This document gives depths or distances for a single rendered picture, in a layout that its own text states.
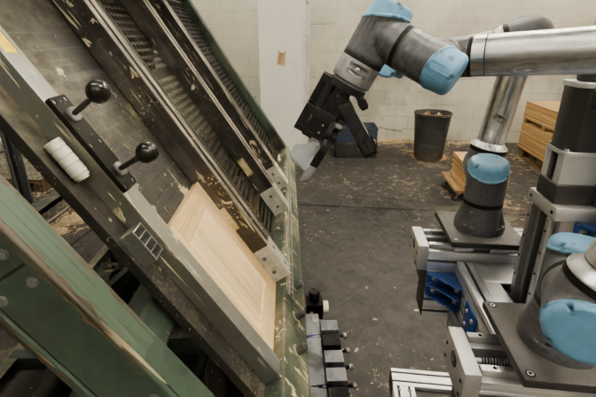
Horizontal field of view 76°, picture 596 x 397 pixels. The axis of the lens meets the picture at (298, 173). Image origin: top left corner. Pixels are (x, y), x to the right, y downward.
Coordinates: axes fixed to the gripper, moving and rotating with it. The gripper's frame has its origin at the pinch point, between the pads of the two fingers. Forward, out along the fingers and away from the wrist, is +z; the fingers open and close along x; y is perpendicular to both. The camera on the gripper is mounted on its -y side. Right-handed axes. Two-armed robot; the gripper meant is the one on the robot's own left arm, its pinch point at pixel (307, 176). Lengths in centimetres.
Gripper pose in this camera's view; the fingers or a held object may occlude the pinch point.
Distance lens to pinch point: 77.1
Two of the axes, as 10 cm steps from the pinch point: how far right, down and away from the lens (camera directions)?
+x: -1.4, 3.3, -9.3
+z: -4.7, 8.1, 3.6
